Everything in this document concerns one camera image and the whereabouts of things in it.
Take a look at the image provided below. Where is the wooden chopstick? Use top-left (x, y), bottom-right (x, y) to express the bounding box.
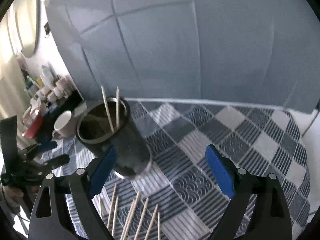
top-left (112, 196), bottom-right (119, 237)
top-left (134, 197), bottom-right (149, 240)
top-left (157, 212), bottom-right (161, 240)
top-left (120, 192), bottom-right (140, 240)
top-left (144, 204), bottom-right (158, 240)
top-left (107, 184), bottom-right (117, 229)

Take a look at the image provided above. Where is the red round tin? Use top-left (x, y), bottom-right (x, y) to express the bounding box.
top-left (22, 112), bottom-right (43, 139)

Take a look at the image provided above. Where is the white ceramic mug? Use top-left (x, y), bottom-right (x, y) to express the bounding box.
top-left (52, 111), bottom-right (77, 140)

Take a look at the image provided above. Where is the blue patterned tablecloth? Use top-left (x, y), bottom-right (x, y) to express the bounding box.
top-left (51, 100), bottom-right (312, 240)

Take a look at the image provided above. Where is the black steel utensil cup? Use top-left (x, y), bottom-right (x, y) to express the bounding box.
top-left (76, 98), bottom-right (152, 180)

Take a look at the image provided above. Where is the grey-blue backdrop cloth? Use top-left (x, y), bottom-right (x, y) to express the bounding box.
top-left (45, 0), bottom-right (319, 113)

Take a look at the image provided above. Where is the black wall hook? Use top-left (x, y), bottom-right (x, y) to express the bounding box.
top-left (44, 22), bottom-right (51, 37)

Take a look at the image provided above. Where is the oval wall mirror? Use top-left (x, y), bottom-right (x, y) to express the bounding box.
top-left (13, 0), bottom-right (41, 58)

